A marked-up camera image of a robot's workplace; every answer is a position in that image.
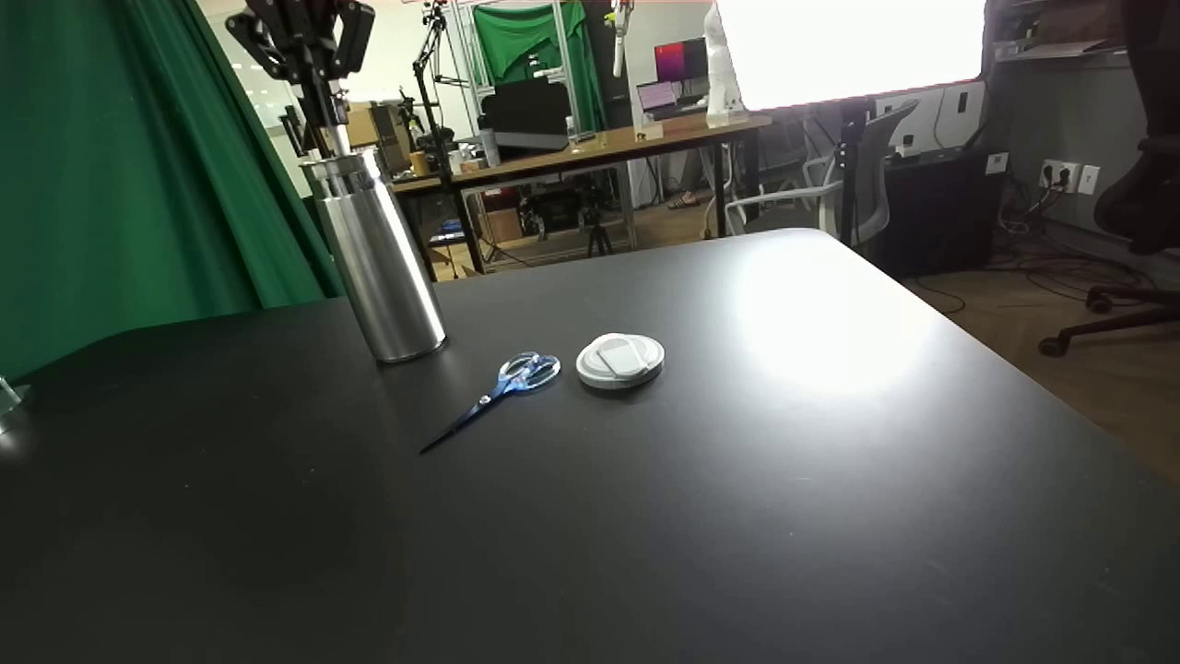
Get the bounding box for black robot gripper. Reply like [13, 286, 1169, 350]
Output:
[225, 0, 375, 127]

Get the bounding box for stainless steel jar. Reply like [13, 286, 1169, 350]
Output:
[307, 146, 447, 365]

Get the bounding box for green cloth on stand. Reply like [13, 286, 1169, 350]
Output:
[474, 0, 605, 128]

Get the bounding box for wooden background desk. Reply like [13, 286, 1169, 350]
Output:
[390, 112, 774, 275]

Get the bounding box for green screen curtain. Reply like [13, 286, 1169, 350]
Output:
[0, 0, 340, 379]

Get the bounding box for small black tripod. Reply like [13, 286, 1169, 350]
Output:
[581, 208, 613, 259]

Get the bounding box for bright softbox light panel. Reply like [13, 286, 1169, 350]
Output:
[720, 0, 987, 112]

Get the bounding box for black office chair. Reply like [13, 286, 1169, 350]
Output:
[1039, 0, 1180, 358]

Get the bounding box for blue handled scissors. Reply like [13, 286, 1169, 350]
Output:
[423, 350, 566, 450]

